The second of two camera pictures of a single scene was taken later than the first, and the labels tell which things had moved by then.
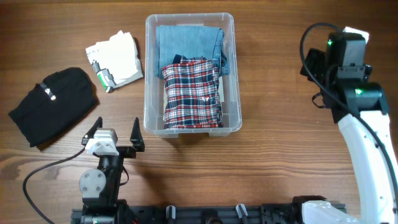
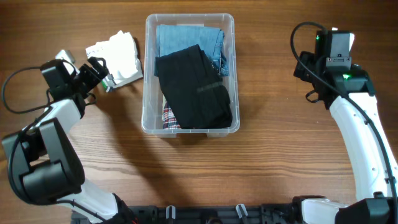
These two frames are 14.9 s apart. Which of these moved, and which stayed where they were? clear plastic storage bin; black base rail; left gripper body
Moved: left gripper body
Stayed: black base rail; clear plastic storage bin
